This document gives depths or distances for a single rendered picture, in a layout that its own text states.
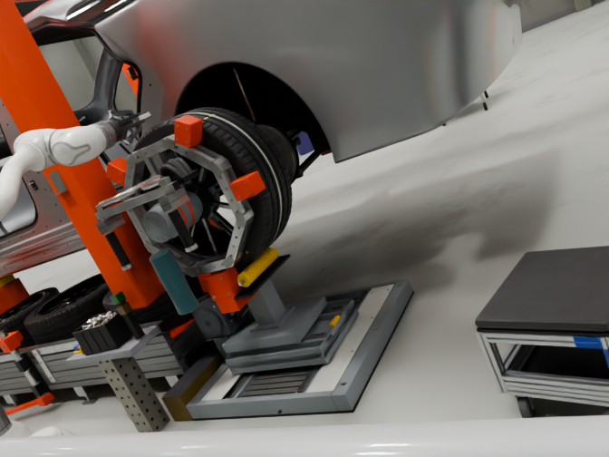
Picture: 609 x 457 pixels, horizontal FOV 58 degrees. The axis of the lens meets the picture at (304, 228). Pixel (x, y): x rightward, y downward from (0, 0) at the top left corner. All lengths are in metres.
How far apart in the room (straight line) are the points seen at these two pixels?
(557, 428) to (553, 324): 1.32
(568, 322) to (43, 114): 1.96
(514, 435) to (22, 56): 2.38
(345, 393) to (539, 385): 0.69
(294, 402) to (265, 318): 0.43
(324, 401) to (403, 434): 1.88
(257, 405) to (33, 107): 1.44
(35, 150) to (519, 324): 1.46
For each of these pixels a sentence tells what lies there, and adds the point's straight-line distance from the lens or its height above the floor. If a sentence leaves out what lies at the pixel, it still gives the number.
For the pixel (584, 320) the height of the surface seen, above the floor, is 0.34.
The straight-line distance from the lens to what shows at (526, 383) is 1.66.
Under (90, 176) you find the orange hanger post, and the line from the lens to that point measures 2.42.
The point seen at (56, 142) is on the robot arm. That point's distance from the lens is 1.77.
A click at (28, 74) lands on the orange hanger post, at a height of 1.55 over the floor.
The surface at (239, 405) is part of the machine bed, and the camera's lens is 2.31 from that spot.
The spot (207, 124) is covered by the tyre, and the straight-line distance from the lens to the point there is 2.08.
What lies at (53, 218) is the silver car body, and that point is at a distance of 3.55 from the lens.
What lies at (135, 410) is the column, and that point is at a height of 0.14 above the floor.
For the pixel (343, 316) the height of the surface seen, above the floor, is 0.16.
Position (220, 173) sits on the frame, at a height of 0.93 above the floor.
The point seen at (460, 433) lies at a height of 1.00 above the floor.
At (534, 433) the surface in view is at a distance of 0.17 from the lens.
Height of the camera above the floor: 1.11
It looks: 14 degrees down
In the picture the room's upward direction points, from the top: 25 degrees counter-clockwise
